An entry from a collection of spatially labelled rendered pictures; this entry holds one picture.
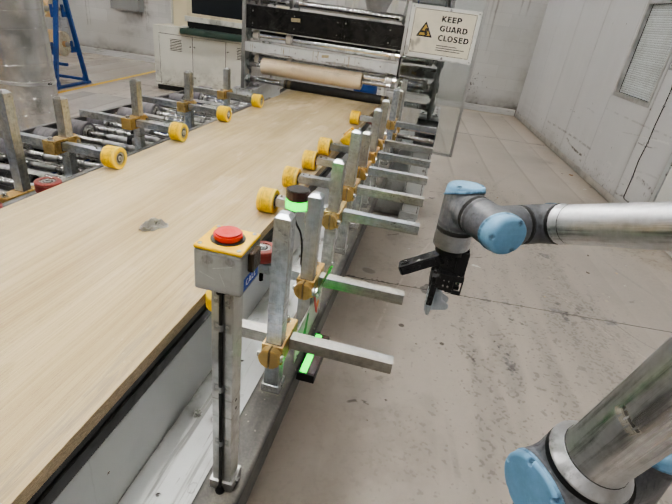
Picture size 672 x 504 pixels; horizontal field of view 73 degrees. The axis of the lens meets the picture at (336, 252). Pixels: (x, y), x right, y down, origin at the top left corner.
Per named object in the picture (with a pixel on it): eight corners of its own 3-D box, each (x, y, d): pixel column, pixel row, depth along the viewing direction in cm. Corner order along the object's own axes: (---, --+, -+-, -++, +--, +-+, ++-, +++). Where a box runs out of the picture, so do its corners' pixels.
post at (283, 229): (281, 389, 113) (296, 210, 90) (276, 399, 110) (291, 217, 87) (267, 385, 113) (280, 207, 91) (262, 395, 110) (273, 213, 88)
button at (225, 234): (247, 239, 65) (247, 228, 64) (235, 251, 62) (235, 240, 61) (221, 233, 66) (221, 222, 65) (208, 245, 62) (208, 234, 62)
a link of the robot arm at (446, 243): (435, 233, 110) (437, 218, 118) (431, 251, 112) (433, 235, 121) (473, 241, 109) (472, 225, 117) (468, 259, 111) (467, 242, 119)
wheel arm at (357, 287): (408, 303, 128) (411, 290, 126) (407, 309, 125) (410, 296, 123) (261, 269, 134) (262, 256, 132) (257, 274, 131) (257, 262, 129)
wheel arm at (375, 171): (426, 183, 188) (428, 175, 186) (426, 186, 185) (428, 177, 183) (310, 161, 195) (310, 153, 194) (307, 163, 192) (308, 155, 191)
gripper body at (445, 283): (458, 298, 117) (470, 257, 111) (425, 291, 118) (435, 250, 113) (458, 284, 124) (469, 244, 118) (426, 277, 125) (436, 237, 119)
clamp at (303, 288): (323, 277, 134) (325, 262, 132) (310, 302, 122) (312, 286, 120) (304, 273, 135) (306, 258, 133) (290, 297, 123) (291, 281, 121)
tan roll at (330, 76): (428, 99, 349) (432, 82, 343) (427, 102, 338) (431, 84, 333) (252, 71, 370) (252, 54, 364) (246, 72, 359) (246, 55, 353)
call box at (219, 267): (259, 278, 70) (261, 233, 66) (240, 303, 64) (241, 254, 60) (216, 268, 71) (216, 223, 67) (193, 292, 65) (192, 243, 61)
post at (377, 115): (366, 209, 222) (383, 108, 199) (365, 212, 219) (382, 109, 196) (359, 208, 222) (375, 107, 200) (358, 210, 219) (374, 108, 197)
